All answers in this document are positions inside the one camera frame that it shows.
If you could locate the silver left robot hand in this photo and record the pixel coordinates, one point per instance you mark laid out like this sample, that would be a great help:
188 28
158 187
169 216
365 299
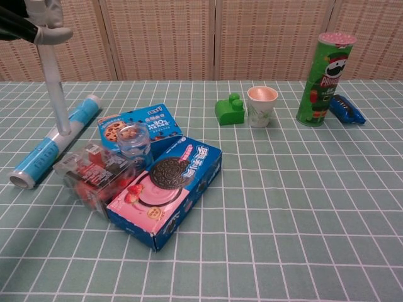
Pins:
47 19

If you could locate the white plastic tube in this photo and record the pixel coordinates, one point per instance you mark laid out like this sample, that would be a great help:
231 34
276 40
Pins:
58 94

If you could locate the bamboo folding screen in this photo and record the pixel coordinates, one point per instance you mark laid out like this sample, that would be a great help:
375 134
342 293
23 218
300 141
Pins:
157 41

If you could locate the blue cling film roll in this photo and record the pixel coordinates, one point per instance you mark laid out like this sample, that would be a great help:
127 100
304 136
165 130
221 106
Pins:
41 154

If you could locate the blue chocolate cookie box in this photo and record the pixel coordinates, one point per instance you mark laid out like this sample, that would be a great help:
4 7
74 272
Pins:
157 122

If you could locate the clear plastic beaker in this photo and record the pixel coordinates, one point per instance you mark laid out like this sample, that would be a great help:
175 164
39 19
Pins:
135 148

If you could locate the clear box with red contents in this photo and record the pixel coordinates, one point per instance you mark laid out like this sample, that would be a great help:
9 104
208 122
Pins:
91 176

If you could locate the green toy building block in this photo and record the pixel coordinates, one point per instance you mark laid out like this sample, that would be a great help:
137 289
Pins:
230 113

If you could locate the blue pink Oreo box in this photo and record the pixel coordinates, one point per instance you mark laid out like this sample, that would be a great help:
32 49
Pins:
167 195

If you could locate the white paper cup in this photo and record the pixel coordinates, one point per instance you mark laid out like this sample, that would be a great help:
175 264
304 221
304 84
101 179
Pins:
261 110

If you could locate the green Pringles can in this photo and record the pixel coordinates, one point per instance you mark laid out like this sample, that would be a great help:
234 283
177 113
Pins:
324 88

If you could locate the green checked tablecloth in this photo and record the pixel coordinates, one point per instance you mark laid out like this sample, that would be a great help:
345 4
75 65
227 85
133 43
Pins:
283 220

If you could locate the blue Oreo snack pack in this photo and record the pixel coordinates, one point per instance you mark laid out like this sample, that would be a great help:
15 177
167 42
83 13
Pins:
348 111

